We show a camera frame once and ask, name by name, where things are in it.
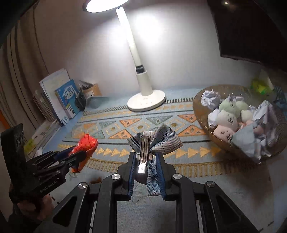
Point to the blue cover workbook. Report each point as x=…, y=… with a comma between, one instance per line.
x=67, y=94

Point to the white desk lamp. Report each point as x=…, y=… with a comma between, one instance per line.
x=143, y=85

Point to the green white tissue pack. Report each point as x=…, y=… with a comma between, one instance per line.
x=260, y=86

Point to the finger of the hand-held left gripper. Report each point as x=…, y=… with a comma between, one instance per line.
x=62, y=154
x=77, y=158

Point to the flat stack of books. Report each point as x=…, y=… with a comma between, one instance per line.
x=42, y=134

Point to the person's left hand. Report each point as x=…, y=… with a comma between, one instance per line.
x=29, y=208

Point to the black mesh pen holder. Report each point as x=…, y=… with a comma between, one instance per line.
x=80, y=102

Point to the blue patterned woven mat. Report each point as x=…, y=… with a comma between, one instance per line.
x=134, y=125

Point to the beige curtain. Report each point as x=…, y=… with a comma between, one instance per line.
x=18, y=67

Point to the brown woven basket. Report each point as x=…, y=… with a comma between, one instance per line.
x=198, y=112

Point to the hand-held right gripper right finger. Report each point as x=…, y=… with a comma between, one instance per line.
x=161, y=174

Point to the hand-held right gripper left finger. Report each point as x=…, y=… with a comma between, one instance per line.
x=132, y=174

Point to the group of paper balls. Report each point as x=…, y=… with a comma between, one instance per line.
x=244, y=139

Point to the wooden desk organizer box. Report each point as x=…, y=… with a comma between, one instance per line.
x=94, y=90

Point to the three-ball dango plush toy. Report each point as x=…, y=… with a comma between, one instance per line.
x=246, y=114
x=226, y=118

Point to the blue plaid bow hair clip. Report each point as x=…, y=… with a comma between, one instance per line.
x=168, y=139

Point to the black monitor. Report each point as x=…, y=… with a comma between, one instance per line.
x=246, y=29

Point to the row of standing books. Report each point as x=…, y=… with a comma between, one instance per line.
x=53, y=89

